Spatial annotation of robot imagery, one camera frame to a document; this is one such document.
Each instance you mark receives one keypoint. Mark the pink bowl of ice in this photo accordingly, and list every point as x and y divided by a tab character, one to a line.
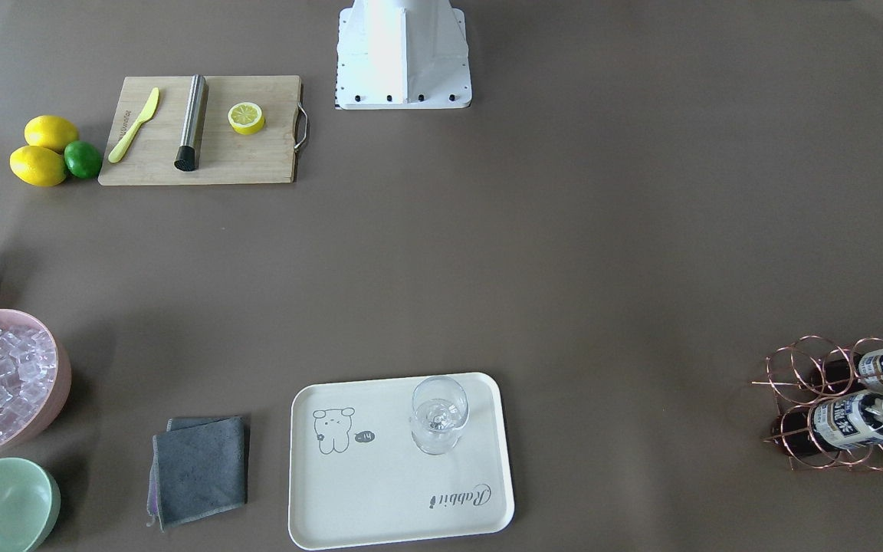
35	377

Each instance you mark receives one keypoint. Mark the tea bottle white cap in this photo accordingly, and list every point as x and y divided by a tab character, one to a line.
846	423
840	374

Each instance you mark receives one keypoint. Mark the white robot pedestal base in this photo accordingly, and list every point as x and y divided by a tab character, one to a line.
402	55

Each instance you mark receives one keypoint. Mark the bamboo cutting board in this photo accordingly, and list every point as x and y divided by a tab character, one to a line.
225	157

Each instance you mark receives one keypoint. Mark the steel muddler black tip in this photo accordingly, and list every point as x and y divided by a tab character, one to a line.
188	152

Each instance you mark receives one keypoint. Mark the green lime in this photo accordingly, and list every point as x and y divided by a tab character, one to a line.
82	160

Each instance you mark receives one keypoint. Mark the yellow plastic knife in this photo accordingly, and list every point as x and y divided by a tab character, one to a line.
144	116

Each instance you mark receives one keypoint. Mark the cream rabbit serving tray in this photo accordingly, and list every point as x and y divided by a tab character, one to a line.
358	478

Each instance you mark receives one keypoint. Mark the copper wire bottle basket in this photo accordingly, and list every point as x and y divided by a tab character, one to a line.
785	371

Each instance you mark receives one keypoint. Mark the clear wine glass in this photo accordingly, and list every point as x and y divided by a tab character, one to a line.
439	414

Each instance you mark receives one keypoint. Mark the folded grey cloth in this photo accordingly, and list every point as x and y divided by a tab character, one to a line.
199	469

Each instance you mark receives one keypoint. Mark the yellow lemon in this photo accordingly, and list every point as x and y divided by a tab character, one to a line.
50	131
38	166

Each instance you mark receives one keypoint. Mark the half lemon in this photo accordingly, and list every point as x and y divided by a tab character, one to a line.
246	118

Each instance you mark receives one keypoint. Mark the green bowl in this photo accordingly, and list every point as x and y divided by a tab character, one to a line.
29	504

